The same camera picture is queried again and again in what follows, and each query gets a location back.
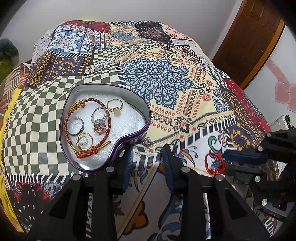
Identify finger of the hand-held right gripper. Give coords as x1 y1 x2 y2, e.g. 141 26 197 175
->
223 165 263 184
222 132 296 163

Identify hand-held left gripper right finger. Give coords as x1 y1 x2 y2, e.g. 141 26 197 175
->
162 144 271 241

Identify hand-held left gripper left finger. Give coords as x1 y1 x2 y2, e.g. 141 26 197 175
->
30 145 134 241

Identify red string bracelet blue beads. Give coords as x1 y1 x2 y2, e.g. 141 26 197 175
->
207 152 228 174

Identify silver earring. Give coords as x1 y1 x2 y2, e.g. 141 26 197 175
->
135 137 152 158

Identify red braided bracelet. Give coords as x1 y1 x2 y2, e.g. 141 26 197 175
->
63 98 113 159

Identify plain gold ring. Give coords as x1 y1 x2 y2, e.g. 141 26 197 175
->
76 132 94 150

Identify purple heart-shaped tin box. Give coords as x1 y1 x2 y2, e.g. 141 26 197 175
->
59 84 151 174

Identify silver ring with pink gem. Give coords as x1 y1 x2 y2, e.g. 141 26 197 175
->
90 107 111 134

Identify gold ring with white stone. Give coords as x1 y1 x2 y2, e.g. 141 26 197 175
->
106 98 124 117

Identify plain silver band ring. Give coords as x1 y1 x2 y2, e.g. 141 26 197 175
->
65 116 84 136

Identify patchwork printed blanket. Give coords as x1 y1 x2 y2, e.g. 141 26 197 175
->
0 20 281 241

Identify brown wooden door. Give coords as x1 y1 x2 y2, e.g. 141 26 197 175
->
211 0 286 90

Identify yellow bed sheet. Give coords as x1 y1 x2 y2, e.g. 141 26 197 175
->
0 89 25 233

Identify orange striped cloth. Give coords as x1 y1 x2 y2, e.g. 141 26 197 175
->
0 62 31 108

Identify green patterned bag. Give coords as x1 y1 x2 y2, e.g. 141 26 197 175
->
0 57 15 82

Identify dark green cloth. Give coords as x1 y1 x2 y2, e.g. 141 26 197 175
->
0 38 19 58

